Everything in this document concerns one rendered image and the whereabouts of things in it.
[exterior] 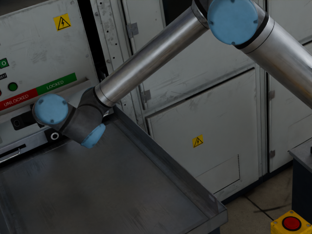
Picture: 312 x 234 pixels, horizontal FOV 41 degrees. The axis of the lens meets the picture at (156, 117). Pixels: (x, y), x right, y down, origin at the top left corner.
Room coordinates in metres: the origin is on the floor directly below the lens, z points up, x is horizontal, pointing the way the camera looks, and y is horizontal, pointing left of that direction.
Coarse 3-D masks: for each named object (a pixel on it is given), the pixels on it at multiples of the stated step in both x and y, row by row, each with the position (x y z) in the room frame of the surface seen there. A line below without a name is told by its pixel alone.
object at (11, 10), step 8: (0, 0) 1.60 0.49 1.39; (8, 0) 1.58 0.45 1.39; (16, 0) 1.56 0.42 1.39; (24, 0) 1.54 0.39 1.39; (32, 0) 1.52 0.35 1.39; (40, 0) 1.50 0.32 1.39; (48, 0) 1.47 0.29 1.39; (0, 8) 1.50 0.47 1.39; (8, 8) 1.48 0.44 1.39; (16, 8) 1.47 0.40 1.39; (24, 8) 1.44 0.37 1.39; (0, 16) 1.40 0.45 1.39; (96, 72) 1.52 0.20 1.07
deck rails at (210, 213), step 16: (128, 128) 1.40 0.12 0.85; (144, 144) 1.27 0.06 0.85; (160, 160) 1.16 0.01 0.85; (0, 176) 1.25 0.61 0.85; (176, 176) 1.06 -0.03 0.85; (192, 176) 0.98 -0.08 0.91; (0, 192) 1.16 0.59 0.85; (192, 192) 0.98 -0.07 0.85; (208, 192) 0.90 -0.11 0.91; (0, 208) 1.00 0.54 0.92; (208, 208) 0.90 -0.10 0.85; (16, 224) 0.99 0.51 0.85
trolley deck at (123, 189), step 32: (32, 160) 1.32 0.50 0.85; (64, 160) 1.28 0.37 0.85; (96, 160) 1.24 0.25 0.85; (128, 160) 1.20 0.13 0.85; (32, 192) 1.13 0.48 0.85; (64, 192) 1.10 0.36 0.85; (96, 192) 1.07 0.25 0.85; (128, 192) 1.04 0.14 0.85; (160, 192) 1.01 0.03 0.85; (0, 224) 1.00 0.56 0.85; (32, 224) 0.98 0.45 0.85; (64, 224) 0.95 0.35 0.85; (96, 224) 0.92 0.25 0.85; (128, 224) 0.90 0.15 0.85; (160, 224) 0.87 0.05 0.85; (192, 224) 0.85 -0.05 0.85
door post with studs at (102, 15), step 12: (96, 0) 1.50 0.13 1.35; (108, 0) 1.52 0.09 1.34; (96, 12) 1.50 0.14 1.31; (108, 12) 1.51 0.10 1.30; (96, 24) 1.49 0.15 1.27; (108, 24) 1.51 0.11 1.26; (108, 36) 1.50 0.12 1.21; (108, 48) 1.50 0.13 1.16; (108, 60) 1.49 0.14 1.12; (120, 60) 1.52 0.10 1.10; (108, 72) 1.49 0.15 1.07; (120, 108) 1.50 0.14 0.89; (132, 108) 1.52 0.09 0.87
